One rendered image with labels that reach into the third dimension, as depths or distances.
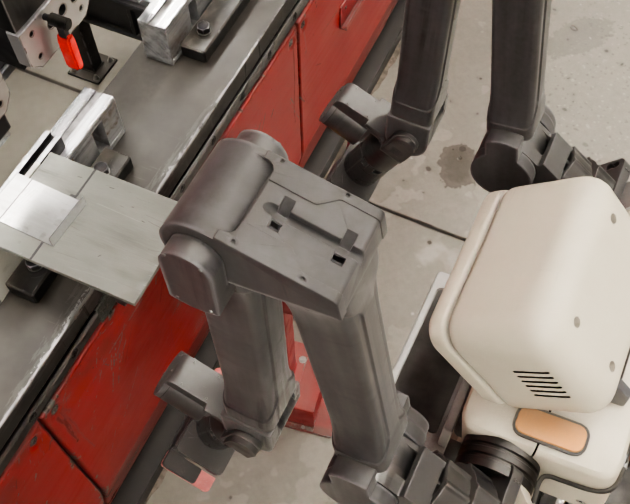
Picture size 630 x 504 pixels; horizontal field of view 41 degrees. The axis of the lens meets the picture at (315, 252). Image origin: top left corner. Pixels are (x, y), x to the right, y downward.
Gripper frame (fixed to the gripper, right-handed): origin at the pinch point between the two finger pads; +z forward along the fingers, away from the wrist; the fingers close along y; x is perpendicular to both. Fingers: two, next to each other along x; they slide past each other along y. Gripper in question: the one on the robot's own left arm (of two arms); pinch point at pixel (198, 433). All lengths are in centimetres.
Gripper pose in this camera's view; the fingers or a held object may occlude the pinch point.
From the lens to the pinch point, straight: 113.2
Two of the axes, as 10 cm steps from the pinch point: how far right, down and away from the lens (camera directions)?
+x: 8.1, 5.6, 1.9
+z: -4.0, 2.9, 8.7
